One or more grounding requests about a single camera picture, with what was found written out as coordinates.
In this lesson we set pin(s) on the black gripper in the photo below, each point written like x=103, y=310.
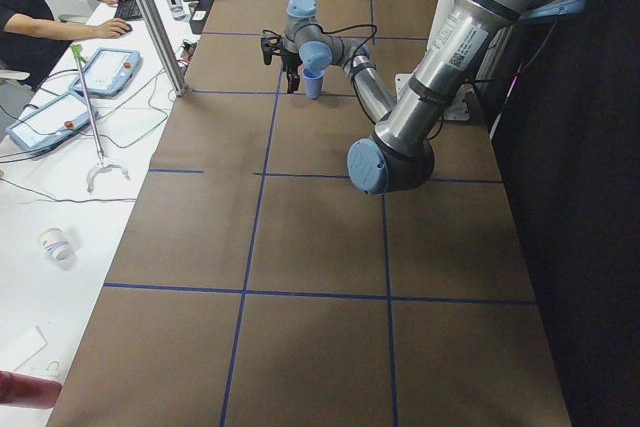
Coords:
x=289, y=61

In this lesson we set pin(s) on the light blue ribbed cup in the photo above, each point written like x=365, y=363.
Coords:
x=313, y=83

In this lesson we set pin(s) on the person right forearm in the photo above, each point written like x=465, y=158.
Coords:
x=48, y=29

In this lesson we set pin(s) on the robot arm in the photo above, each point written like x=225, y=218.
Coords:
x=398, y=155

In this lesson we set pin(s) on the white paper cup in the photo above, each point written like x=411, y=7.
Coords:
x=57, y=247

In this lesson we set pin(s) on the person right hand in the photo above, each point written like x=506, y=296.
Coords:
x=111, y=29

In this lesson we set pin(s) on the black keyboard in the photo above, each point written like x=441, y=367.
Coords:
x=128, y=10

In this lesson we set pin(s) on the upper teach pendant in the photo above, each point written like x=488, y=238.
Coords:
x=108, y=70

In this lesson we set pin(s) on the teach pendant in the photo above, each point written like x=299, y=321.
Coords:
x=108, y=70
x=51, y=124

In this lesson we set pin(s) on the reacher grabber tool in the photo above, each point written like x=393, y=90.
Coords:
x=104, y=164

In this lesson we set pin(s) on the lower teach pendant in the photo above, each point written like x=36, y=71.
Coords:
x=51, y=124

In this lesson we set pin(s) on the person in black shirt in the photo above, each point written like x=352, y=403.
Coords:
x=34, y=56

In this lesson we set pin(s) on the white paper sheet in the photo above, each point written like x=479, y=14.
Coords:
x=20, y=351

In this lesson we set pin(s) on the red bottle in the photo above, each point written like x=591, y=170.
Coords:
x=19, y=390

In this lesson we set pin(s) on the white pedestal column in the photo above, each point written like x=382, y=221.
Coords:
x=460, y=92

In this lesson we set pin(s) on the aluminium frame post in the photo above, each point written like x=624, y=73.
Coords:
x=162, y=45

